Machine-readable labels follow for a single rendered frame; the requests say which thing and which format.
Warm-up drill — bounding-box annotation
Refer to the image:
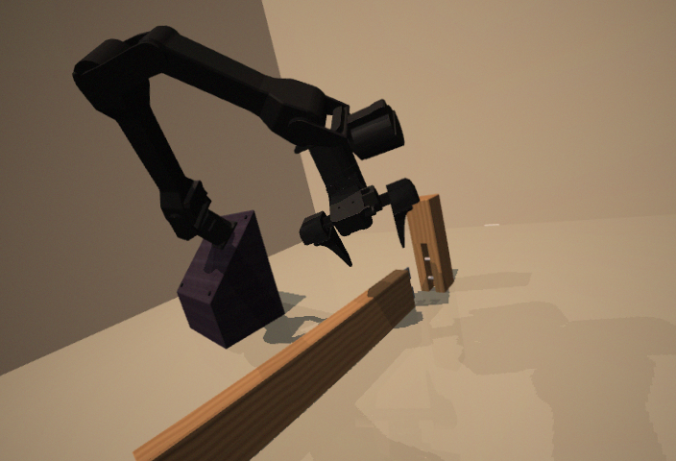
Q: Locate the brown wooden post with slot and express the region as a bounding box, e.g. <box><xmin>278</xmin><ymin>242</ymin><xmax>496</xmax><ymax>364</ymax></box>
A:
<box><xmin>407</xmin><ymin>194</ymin><xmax>454</xmax><ymax>293</ymax></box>

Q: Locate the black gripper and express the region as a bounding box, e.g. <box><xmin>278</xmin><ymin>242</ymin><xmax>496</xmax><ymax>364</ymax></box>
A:
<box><xmin>299</xmin><ymin>162</ymin><xmax>420</xmax><ymax>267</ymax></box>

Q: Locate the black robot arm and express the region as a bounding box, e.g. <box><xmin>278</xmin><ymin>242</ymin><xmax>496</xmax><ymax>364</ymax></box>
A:
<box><xmin>72</xmin><ymin>26</ymin><xmax>404</xmax><ymax>250</ymax></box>

